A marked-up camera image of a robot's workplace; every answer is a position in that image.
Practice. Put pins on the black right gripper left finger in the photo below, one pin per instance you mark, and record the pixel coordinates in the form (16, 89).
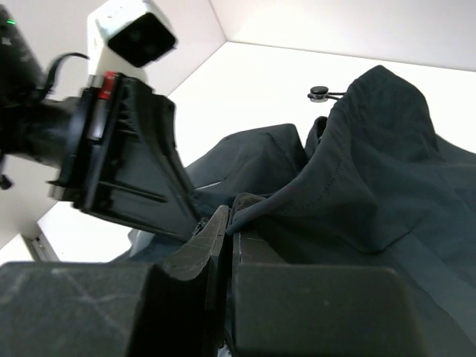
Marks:
(175, 307)

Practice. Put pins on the dark navy jacket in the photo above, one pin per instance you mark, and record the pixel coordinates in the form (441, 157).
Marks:
(373, 185)

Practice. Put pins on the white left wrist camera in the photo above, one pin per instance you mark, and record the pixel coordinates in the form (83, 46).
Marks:
(124, 36)

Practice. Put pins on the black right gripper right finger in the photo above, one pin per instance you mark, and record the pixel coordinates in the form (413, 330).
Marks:
(314, 310)

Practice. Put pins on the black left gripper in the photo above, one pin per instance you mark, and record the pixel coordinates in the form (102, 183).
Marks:
(130, 178)

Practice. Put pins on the aluminium front rail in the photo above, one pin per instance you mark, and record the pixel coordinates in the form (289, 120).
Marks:
(40, 249)

